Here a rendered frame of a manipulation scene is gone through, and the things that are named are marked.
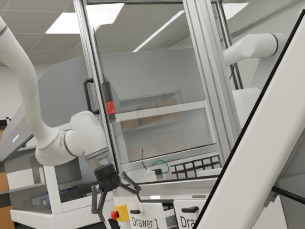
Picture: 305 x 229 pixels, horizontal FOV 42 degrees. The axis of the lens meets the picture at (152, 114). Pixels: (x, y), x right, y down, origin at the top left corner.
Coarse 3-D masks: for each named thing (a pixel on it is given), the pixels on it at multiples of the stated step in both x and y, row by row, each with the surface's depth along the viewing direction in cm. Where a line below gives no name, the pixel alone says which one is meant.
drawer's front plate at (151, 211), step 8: (128, 208) 162; (136, 208) 155; (144, 208) 148; (152, 208) 142; (160, 208) 138; (136, 216) 156; (144, 216) 149; (152, 216) 143; (160, 216) 138; (136, 224) 157; (144, 224) 150; (152, 224) 144; (160, 224) 138
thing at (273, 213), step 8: (120, 200) 187; (128, 200) 178; (144, 200) 163; (152, 200) 156; (160, 200) 150; (168, 200) 145; (272, 208) 109; (280, 208) 110; (176, 216) 141; (264, 216) 107; (272, 216) 108; (280, 216) 109; (120, 224) 192; (128, 224) 182; (256, 224) 105; (264, 224) 106; (272, 224) 108; (280, 224) 109
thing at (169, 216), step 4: (164, 208) 167; (164, 212) 141; (168, 212) 141; (172, 212) 142; (168, 216) 141; (172, 216) 142; (168, 220) 140; (172, 220) 141; (168, 224) 140; (172, 224) 141; (176, 224) 142; (168, 228) 140
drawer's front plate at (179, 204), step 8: (176, 200) 137; (184, 200) 131; (192, 200) 127; (200, 200) 123; (176, 208) 137; (200, 208) 123; (184, 216) 133; (192, 216) 128; (184, 224) 133; (192, 224) 129
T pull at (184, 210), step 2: (192, 206) 126; (194, 206) 125; (196, 206) 124; (182, 208) 126; (184, 208) 125; (186, 208) 124; (188, 208) 123; (190, 208) 122; (192, 208) 121; (194, 208) 121; (196, 208) 123; (182, 210) 126; (184, 210) 125; (186, 210) 124; (188, 210) 123; (190, 210) 122; (192, 210) 120; (194, 210) 120; (196, 210) 124; (182, 212) 126; (184, 212) 125; (186, 212) 124; (188, 212) 123; (190, 212) 122; (192, 212) 121; (194, 212) 121
